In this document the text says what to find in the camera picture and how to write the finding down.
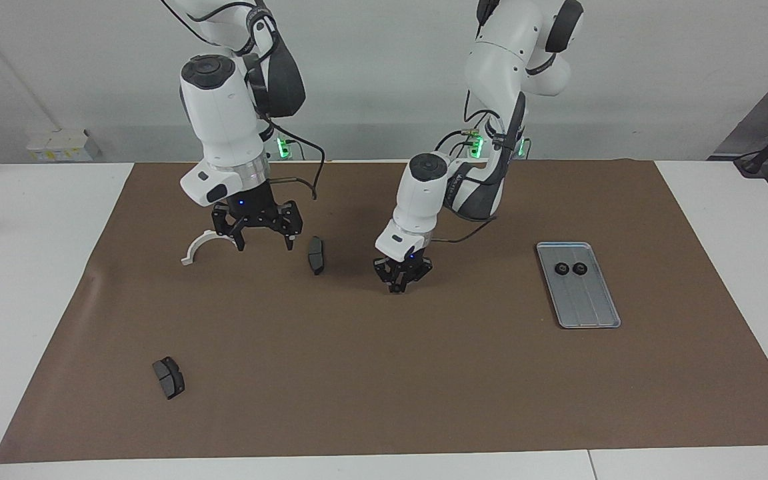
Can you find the silver metal tray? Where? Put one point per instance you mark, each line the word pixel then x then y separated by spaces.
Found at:
pixel 587 303

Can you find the short grey brake pad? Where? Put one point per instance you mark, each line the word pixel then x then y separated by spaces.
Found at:
pixel 169 378

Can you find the long grey brake pad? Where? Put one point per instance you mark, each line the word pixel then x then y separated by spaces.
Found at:
pixel 316 254

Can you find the brown table mat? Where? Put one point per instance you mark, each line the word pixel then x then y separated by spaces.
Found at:
pixel 424 373

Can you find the black bearing gear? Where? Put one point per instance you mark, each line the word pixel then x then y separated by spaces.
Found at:
pixel 562 268
pixel 579 268

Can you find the white wall box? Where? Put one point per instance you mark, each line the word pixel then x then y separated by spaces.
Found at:
pixel 64 145

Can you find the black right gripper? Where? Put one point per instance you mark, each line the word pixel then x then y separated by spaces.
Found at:
pixel 254 210

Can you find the white curved plastic bracket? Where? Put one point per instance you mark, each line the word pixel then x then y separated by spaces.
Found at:
pixel 196 248

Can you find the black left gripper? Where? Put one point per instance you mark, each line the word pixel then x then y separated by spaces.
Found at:
pixel 405 266

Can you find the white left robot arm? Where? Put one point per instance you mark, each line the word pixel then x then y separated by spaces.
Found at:
pixel 424 193

